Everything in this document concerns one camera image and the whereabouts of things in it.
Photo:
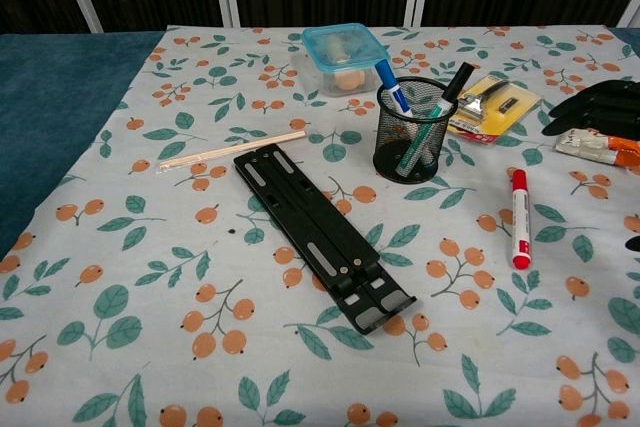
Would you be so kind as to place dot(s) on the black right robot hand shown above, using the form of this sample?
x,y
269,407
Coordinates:
x,y
605,107

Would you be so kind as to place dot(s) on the red whiteboard marker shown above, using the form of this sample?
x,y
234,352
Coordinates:
x,y
520,219

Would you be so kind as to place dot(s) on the green marker with black cap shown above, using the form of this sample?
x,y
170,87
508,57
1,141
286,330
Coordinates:
x,y
440,109

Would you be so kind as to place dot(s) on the black mesh pen cup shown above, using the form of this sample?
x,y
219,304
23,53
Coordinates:
x,y
412,147

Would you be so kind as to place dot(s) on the blue whiteboard marker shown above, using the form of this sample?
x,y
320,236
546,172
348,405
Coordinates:
x,y
394,88

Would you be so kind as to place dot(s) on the silver and orange foil packet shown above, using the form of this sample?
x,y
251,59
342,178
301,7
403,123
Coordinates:
x,y
595,149

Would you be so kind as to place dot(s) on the yellow blister pack with razor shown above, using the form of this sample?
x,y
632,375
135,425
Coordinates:
x,y
495,109

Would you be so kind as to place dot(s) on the clear container with blue lid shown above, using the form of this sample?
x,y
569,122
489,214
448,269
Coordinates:
x,y
340,59

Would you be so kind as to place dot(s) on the black folding laptop stand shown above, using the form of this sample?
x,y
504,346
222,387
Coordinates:
x,y
320,227

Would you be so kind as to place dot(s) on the floral print tablecloth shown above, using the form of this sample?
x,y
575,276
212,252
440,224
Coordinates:
x,y
280,297

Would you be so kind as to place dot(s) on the wrapped wooden chopsticks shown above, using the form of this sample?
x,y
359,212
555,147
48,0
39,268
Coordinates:
x,y
230,151

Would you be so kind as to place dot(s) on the teal blue cloth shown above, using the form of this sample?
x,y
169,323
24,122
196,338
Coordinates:
x,y
55,117

